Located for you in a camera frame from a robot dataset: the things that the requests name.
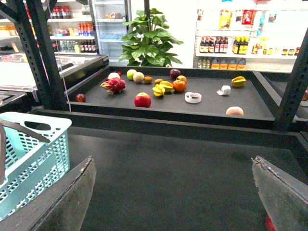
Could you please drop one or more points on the orange tangerine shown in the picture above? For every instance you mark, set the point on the orange tangerine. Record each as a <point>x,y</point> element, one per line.
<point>179,85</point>

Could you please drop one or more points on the yellow starfruit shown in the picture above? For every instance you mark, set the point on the yellow starfruit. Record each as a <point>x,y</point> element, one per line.
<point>239,81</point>
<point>166,85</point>
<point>158,90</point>

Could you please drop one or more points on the brown kiwi right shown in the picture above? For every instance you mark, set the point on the brown kiwi right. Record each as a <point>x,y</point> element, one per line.
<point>158,81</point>

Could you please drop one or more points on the green apple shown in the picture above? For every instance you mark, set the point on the green apple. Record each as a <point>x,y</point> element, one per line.
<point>130,74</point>

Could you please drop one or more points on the black metal rack post right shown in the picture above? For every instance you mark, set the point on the black metal rack post right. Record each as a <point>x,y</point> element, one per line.
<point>295,89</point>

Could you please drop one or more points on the white shelf with sauce bottles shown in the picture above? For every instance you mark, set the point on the white shelf with sauce bottles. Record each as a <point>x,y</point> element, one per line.
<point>259,35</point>

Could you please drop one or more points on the pale round melon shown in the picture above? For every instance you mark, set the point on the pale round melon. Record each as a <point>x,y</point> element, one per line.
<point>138,77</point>

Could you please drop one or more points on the glass door refrigerator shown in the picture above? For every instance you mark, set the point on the glass door refrigerator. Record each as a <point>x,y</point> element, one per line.
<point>109,17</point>

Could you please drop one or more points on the yellow starfruit middle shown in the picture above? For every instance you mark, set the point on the yellow starfruit middle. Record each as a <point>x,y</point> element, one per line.
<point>166,85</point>

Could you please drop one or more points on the chest freezer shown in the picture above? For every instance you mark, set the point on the chest freezer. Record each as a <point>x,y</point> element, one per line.
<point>15,73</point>

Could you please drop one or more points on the small dark red plum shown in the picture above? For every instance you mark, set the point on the small dark red plum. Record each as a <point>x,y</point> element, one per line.
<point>81,98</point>

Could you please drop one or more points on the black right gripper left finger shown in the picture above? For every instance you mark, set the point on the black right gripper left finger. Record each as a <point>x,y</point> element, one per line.
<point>62,207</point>

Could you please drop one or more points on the brown kiwi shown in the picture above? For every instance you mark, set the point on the brown kiwi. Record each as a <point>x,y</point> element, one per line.
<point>158,81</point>
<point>148,80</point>

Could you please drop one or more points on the white round fruit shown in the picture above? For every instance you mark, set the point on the white round fruit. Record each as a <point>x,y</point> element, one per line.
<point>113,75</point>

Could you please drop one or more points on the red apple on tray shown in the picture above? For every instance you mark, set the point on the red apple on tray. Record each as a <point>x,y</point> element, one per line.
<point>142,99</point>

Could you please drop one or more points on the black display tray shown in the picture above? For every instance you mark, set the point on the black display tray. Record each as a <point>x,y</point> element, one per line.
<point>256,98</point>

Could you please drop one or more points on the pale peach at edge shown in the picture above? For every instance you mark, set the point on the pale peach at edge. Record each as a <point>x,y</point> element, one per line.
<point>235,110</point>

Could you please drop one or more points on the red yellow peach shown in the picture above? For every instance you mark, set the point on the red yellow peach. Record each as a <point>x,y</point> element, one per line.
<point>182,78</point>

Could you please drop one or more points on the black metal rack post left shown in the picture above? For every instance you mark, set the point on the black metal rack post left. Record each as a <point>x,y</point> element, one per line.
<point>37,46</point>

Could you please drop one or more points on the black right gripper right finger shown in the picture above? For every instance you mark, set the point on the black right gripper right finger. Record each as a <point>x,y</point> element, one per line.
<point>284,197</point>

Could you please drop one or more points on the green potted plant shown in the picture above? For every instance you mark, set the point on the green potted plant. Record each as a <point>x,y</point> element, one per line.
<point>148,41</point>

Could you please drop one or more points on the yellow starfruit front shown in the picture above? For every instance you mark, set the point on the yellow starfruit front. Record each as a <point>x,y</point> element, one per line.
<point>158,90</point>

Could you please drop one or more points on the light blue plastic basket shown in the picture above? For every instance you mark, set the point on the light blue plastic basket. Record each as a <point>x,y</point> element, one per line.
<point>33,166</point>

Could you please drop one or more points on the yellow starfruit far right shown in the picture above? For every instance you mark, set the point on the yellow starfruit far right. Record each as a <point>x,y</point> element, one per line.
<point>239,81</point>

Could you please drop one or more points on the white shelf with drink bottles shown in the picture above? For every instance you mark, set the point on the white shelf with drink bottles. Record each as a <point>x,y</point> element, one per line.
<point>69,23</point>

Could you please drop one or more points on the dark basket handle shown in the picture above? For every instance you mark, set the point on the dark basket handle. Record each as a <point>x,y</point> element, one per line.
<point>12,134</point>

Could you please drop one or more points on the small white label roll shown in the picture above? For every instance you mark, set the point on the small white label roll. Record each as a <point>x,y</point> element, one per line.
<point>225,90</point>

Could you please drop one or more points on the white tape roll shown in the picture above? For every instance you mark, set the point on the white tape roll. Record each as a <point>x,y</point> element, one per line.
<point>193,97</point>

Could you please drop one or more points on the brown kiwi left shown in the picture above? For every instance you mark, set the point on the brown kiwi left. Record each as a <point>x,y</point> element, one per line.
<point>148,80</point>

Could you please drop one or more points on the pink dragon fruit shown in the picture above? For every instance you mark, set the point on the pink dragon fruit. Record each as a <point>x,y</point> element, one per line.
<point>114,85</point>

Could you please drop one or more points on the dark purple passion fruit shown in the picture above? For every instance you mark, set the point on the dark purple passion fruit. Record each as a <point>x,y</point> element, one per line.
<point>174,73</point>

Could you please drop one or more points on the black metal rack post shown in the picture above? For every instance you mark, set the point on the black metal rack post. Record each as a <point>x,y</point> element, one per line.
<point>295,89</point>
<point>37,46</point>

